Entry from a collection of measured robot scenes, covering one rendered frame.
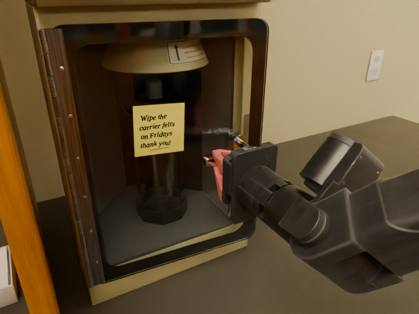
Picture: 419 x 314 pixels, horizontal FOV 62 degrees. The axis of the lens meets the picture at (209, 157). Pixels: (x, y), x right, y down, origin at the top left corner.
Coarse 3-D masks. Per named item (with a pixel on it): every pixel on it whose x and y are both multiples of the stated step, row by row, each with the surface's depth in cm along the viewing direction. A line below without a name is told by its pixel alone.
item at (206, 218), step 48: (96, 48) 43; (144, 48) 45; (192, 48) 48; (240, 48) 51; (96, 96) 45; (144, 96) 48; (192, 96) 51; (240, 96) 54; (96, 144) 48; (192, 144) 54; (96, 192) 50; (144, 192) 54; (192, 192) 58; (144, 240) 57; (192, 240) 62; (240, 240) 67
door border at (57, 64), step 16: (48, 32) 40; (48, 48) 41; (64, 48) 41; (48, 64) 41; (64, 64) 42; (64, 80) 43; (64, 96) 43; (64, 112) 44; (64, 128) 45; (64, 144) 45; (80, 144) 47; (80, 160) 48; (80, 176) 48; (80, 192) 49; (80, 208) 50; (80, 240) 52; (96, 240) 54; (96, 256) 55; (96, 272) 56
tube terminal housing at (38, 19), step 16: (32, 16) 42; (48, 16) 40; (64, 16) 41; (80, 16) 42; (96, 16) 43; (112, 16) 44; (128, 16) 45; (144, 16) 46; (160, 16) 47; (176, 16) 48; (192, 16) 49; (208, 16) 50; (224, 16) 51; (240, 16) 53; (256, 16) 54; (32, 32) 47; (48, 96) 47; (48, 112) 54; (64, 176) 52; (64, 192) 61; (80, 256) 59; (192, 256) 67; (208, 256) 69; (144, 272) 62; (160, 272) 64; (176, 272) 66; (96, 288) 59; (112, 288) 60; (128, 288) 62; (96, 304) 60
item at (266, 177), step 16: (272, 144) 44; (240, 160) 42; (256, 160) 43; (272, 160) 45; (240, 176) 43; (256, 176) 42; (272, 176) 41; (240, 192) 43; (256, 192) 41; (272, 192) 40; (240, 208) 45; (256, 208) 40
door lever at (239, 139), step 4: (236, 136) 57; (240, 136) 57; (244, 136) 58; (236, 140) 57; (240, 140) 57; (244, 140) 58; (232, 144) 57; (236, 144) 57; (240, 144) 56; (244, 144) 56; (236, 148) 58; (244, 148) 53; (248, 148) 53; (204, 156) 51; (208, 156) 51; (212, 156) 51; (204, 160) 51; (208, 160) 51; (212, 160) 51; (204, 164) 52; (208, 164) 51; (212, 164) 51
